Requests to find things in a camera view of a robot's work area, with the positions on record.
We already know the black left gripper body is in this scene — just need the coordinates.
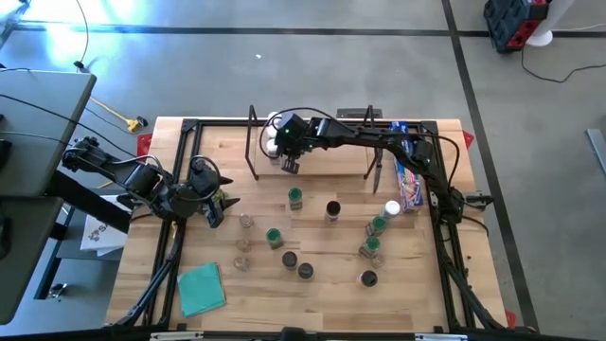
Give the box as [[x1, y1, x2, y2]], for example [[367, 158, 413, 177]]
[[179, 154, 227, 229]]

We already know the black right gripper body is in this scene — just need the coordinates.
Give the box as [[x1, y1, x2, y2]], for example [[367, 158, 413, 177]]
[[276, 112, 312, 161]]

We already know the green-lid herb jar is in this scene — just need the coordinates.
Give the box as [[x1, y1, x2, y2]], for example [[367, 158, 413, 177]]
[[358, 236, 382, 260], [365, 215, 388, 237], [265, 227, 285, 251], [287, 187, 304, 212]]

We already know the purple-label black-lid spice jar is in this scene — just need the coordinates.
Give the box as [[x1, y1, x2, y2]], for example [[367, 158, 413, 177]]
[[324, 200, 343, 223]]

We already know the light orange spice jar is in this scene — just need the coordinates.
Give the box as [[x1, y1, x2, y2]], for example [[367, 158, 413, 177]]
[[357, 269, 379, 289]]

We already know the teal cloth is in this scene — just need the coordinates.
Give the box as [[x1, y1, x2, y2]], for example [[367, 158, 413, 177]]
[[176, 261, 227, 318]]

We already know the black support beam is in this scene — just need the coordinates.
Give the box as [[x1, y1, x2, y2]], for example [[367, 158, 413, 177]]
[[45, 169, 133, 234]]

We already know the white paper with logo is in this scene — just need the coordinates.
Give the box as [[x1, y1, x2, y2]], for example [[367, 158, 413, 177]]
[[79, 212, 130, 258]]

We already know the blue plastic wrap box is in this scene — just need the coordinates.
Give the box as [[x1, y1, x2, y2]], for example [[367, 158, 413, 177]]
[[388, 120, 426, 213]]

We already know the light grey desk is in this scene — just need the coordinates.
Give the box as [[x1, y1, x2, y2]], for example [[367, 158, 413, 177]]
[[0, 69, 98, 199]]

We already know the dark grey desk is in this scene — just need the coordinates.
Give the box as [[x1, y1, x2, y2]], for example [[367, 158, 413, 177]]
[[0, 195, 65, 327]]

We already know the red and black toolbox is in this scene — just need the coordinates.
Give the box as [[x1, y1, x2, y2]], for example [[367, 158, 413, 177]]
[[482, 0, 550, 54]]

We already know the white floor stand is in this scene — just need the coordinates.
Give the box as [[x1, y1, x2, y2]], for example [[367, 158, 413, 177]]
[[524, 0, 577, 48]]

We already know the grey metal bar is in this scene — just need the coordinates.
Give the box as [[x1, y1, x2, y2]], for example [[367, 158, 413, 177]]
[[585, 127, 606, 177]]

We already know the black-handled knife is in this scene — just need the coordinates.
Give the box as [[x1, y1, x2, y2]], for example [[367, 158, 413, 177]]
[[372, 147, 384, 195]]

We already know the yellow cable with plug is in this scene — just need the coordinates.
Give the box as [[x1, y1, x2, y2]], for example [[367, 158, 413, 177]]
[[88, 97, 142, 135]]

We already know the black table frame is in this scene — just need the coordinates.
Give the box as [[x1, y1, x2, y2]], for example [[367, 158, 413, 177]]
[[113, 117, 510, 332]]

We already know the silver edge bracket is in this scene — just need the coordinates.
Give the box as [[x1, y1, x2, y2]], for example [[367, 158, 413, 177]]
[[150, 331, 205, 341], [415, 332, 469, 341]]

